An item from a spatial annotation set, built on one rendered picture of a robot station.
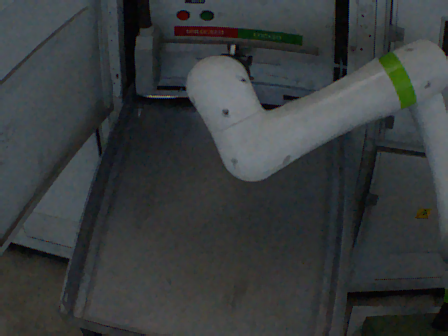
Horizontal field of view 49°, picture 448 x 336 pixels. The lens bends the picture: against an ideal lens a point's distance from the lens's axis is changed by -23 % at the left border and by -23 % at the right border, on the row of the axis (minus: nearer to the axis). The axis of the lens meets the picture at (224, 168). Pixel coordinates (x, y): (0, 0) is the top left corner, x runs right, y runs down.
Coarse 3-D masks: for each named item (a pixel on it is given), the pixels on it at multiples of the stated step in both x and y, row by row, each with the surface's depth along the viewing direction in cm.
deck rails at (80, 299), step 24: (120, 120) 148; (120, 144) 148; (336, 144) 147; (120, 168) 142; (336, 168) 141; (96, 192) 133; (336, 192) 136; (96, 216) 131; (336, 216) 131; (96, 240) 127; (336, 240) 126; (72, 264) 115; (336, 264) 121; (72, 288) 114; (336, 288) 110; (72, 312) 111
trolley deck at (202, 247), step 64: (192, 128) 152; (128, 192) 137; (192, 192) 137; (256, 192) 137; (320, 192) 137; (128, 256) 124; (192, 256) 125; (256, 256) 125; (320, 256) 124; (64, 320) 114; (128, 320) 112; (192, 320) 113; (256, 320) 112
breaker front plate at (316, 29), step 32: (160, 0) 135; (224, 0) 133; (256, 0) 132; (288, 0) 130; (320, 0) 128; (160, 32) 143; (288, 32) 138; (320, 32) 136; (192, 64) 150; (256, 64) 148; (288, 64) 146; (320, 64) 144
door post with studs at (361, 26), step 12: (360, 0) 121; (372, 0) 120; (360, 12) 124; (372, 12) 123; (360, 24) 126; (372, 24) 125; (360, 36) 129; (372, 36) 128; (348, 48) 133; (360, 48) 132; (372, 48) 131; (348, 60) 136; (360, 60) 135; (348, 72) 139; (360, 132) 152; (360, 144) 155; (360, 156) 158
